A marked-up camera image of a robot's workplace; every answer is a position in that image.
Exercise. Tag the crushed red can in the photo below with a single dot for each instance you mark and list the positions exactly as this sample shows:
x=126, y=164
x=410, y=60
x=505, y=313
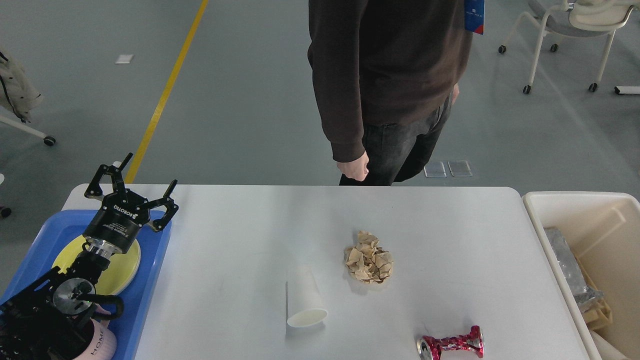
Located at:
x=431, y=348

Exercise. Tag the white wheeled chair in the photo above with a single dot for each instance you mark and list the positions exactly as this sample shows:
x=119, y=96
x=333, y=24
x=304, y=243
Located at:
x=573, y=19

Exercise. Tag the beige jacket on chair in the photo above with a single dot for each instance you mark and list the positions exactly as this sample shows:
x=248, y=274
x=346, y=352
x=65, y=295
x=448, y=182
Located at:
x=17, y=94

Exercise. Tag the brown paper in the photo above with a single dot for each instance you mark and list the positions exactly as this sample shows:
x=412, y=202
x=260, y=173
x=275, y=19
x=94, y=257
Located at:
x=599, y=316

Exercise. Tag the crumpled brown paper ball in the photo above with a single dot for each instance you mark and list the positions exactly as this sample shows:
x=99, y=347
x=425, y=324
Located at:
x=367, y=262

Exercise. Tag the person's left hand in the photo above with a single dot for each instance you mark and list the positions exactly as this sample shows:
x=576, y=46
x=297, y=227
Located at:
x=455, y=93

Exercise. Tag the white chair leg with wheel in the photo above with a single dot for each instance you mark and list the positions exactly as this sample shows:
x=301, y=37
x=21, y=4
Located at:
x=47, y=140

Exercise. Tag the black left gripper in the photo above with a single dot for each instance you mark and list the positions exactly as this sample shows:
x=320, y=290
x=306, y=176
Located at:
x=117, y=220

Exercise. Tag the aluminium foil tray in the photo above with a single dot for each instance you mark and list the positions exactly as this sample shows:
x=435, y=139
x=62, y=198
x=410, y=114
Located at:
x=569, y=267

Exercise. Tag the beige plastic bin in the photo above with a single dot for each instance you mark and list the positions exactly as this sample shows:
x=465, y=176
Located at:
x=603, y=232

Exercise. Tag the blue id badge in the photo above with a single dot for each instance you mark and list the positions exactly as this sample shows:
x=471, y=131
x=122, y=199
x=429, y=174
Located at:
x=474, y=16

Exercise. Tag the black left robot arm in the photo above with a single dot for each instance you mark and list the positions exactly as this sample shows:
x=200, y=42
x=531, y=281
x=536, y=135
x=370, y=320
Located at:
x=61, y=315

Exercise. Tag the person's right hand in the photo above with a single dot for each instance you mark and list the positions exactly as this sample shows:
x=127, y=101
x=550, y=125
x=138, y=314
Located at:
x=357, y=169

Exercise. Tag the white paper cup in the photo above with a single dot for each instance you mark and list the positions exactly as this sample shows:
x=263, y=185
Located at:
x=606, y=350
x=304, y=303

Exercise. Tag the pink mug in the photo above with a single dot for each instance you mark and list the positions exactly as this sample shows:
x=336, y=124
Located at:
x=102, y=343

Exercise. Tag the yellow plate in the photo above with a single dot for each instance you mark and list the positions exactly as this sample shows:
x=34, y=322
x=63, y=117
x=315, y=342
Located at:
x=67, y=256

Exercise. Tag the person in dark clothes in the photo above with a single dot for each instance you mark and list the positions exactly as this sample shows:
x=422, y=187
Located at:
x=382, y=75

